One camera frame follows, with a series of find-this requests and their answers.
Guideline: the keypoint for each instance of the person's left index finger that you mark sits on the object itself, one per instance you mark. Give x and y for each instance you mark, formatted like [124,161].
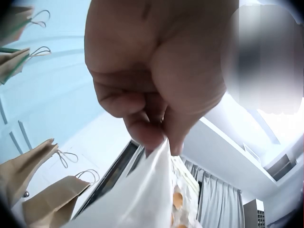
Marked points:
[142,133]

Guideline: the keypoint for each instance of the brown paper bag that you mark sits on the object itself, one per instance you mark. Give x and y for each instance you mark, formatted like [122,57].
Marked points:
[13,22]
[21,166]
[11,63]
[54,197]

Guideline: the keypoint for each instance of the white curtain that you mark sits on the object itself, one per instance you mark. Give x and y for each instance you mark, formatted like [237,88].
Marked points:
[218,201]

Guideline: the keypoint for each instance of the chrome knob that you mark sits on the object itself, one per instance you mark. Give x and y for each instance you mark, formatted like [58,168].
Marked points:
[26,194]

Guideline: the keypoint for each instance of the orange patterned packet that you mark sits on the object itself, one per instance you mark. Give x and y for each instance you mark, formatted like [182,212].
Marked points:
[181,199]

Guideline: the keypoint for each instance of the person's left hand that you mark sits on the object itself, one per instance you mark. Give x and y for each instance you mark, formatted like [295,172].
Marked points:
[147,52]

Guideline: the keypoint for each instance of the person's left fingers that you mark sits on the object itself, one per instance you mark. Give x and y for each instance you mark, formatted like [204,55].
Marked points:
[114,102]

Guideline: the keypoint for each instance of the white plastic bag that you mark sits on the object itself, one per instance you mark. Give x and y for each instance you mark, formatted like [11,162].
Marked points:
[133,190]

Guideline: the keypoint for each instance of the wooden shelf cabinet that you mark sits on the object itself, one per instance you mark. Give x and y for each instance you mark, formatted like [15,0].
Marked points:
[254,213]

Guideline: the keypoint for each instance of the person's left thumb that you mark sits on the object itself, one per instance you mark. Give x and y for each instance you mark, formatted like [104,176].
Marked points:
[181,128]

